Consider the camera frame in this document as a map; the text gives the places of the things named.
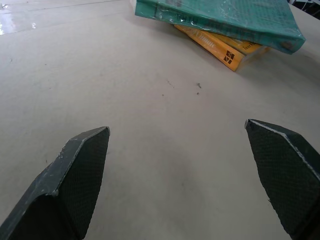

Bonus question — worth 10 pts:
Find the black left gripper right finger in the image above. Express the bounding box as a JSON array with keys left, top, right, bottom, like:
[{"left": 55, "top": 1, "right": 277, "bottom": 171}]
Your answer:
[{"left": 244, "top": 118, "right": 320, "bottom": 240}]

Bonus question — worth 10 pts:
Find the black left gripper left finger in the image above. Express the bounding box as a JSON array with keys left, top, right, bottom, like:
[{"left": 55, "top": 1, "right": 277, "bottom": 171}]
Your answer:
[{"left": 0, "top": 126, "right": 111, "bottom": 240}]

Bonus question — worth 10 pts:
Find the yellow book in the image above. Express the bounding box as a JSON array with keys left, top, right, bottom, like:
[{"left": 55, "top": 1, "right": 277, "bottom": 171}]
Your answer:
[{"left": 173, "top": 23, "right": 271, "bottom": 73}]

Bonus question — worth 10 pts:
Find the green plastic-wrapped book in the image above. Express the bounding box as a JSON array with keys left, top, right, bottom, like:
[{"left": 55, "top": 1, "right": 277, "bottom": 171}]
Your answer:
[{"left": 134, "top": 0, "right": 306, "bottom": 55}]

